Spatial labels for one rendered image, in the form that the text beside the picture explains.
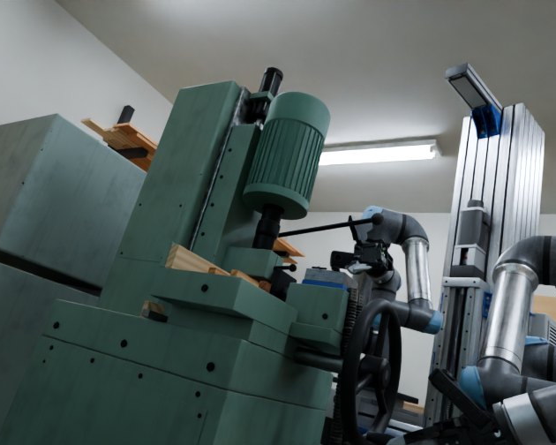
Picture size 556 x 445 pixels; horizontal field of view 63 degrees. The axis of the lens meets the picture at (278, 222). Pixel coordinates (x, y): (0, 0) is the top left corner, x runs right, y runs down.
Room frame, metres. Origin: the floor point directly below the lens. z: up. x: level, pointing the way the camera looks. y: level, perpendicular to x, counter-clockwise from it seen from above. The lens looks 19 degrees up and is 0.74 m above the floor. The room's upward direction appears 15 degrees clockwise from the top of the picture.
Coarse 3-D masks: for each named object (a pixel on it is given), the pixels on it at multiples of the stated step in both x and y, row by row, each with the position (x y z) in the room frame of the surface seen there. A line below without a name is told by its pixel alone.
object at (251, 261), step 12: (228, 252) 1.13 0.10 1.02; (240, 252) 1.11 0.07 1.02; (252, 252) 1.09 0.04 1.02; (264, 252) 1.07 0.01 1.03; (228, 264) 1.13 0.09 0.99; (240, 264) 1.11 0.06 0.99; (252, 264) 1.09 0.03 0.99; (264, 264) 1.07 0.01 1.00; (276, 264) 1.10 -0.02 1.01; (252, 276) 1.09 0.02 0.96; (264, 276) 1.07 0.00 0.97
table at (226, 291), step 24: (168, 288) 0.90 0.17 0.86; (192, 288) 0.86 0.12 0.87; (216, 288) 0.83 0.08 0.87; (240, 288) 0.81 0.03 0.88; (216, 312) 0.90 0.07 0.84; (240, 312) 0.82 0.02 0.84; (264, 312) 0.88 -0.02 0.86; (288, 312) 0.96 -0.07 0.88; (312, 336) 0.94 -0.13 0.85; (336, 336) 0.95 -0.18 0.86
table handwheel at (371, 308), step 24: (360, 312) 0.85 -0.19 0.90; (384, 312) 0.91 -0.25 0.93; (360, 336) 0.81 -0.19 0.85; (384, 336) 0.93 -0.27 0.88; (312, 360) 0.99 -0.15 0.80; (336, 360) 0.96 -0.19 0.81; (360, 360) 0.94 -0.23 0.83; (384, 360) 0.90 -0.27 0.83; (360, 384) 0.86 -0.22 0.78; (384, 384) 0.91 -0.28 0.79; (384, 408) 0.99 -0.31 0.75; (384, 432) 0.99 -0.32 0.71
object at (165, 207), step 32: (192, 96) 1.21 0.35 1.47; (224, 96) 1.14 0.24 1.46; (192, 128) 1.18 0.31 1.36; (224, 128) 1.15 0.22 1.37; (160, 160) 1.23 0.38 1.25; (192, 160) 1.16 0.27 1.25; (160, 192) 1.20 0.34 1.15; (192, 192) 1.14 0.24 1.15; (128, 224) 1.25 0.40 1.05; (160, 224) 1.18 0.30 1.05; (192, 224) 1.15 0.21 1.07; (128, 256) 1.22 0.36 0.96; (160, 256) 1.15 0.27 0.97; (128, 288) 1.20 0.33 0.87
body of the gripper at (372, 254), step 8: (376, 240) 1.18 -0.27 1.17; (360, 248) 1.20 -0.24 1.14; (368, 248) 1.19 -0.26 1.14; (376, 248) 1.17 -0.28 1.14; (360, 256) 1.19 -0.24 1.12; (368, 256) 1.19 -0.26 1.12; (376, 256) 1.17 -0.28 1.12; (384, 256) 1.21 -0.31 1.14; (368, 264) 1.20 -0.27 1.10; (376, 264) 1.18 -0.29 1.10; (384, 264) 1.18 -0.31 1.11; (392, 264) 1.24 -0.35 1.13; (368, 272) 1.28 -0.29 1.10; (376, 272) 1.27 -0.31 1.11; (384, 272) 1.26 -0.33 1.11
